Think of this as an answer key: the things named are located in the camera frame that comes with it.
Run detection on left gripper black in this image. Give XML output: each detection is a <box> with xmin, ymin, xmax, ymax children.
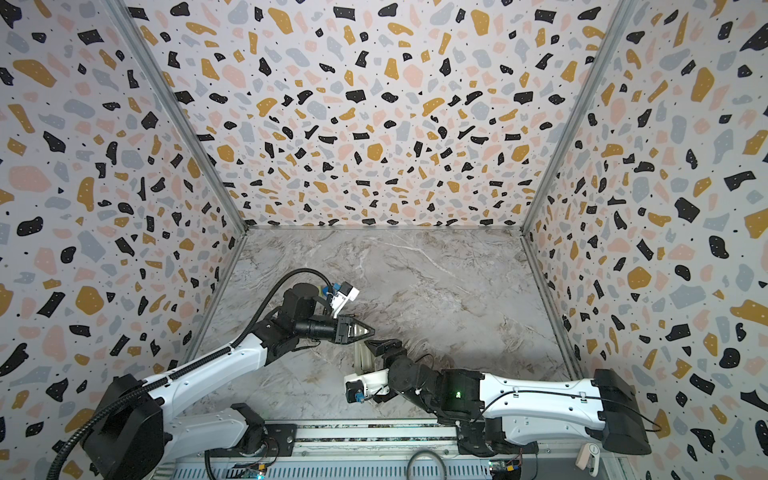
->
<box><xmin>296</xmin><ymin>315</ymin><xmax>375</xmax><ymax>345</ymax></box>

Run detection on white remote control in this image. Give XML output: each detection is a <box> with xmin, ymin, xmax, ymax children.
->
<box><xmin>353</xmin><ymin>341</ymin><xmax>376</xmax><ymax>375</ymax></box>

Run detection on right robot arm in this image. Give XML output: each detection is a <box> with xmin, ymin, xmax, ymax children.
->
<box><xmin>344</xmin><ymin>340</ymin><xmax>651</xmax><ymax>457</ymax></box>

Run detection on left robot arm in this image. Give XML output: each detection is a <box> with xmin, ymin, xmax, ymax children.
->
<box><xmin>79</xmin><ymin>282</ymin><xmax>375</xmax><ymax>479</ymax></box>

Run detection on white clip device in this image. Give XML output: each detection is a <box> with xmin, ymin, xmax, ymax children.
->
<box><xmin>575</xmin><ymin>443</ymin><xmax>601</xmax><ymax>478</ymax></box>

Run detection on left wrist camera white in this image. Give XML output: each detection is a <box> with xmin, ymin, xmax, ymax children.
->
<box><xmin>322</xmin><ymin>282</ymin><xmax>360</xmax><ymax>318</ymax></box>

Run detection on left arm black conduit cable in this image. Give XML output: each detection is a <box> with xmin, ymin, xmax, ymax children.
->
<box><xmin>44</xmin><ymin>268</ymin><xmax>334</xmax><ymax>480</ymax></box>

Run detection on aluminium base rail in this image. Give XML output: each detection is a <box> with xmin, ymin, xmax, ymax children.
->
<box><xmin>155</xmin><ymin>419</ymin><xmax>609</xmax><ymax>479</ymax></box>

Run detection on grey looped cable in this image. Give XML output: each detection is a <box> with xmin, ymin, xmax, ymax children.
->
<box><xmin>405</xmin><ymin>449</ymin><xmax>449</xmax><ymax>480</ymax></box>

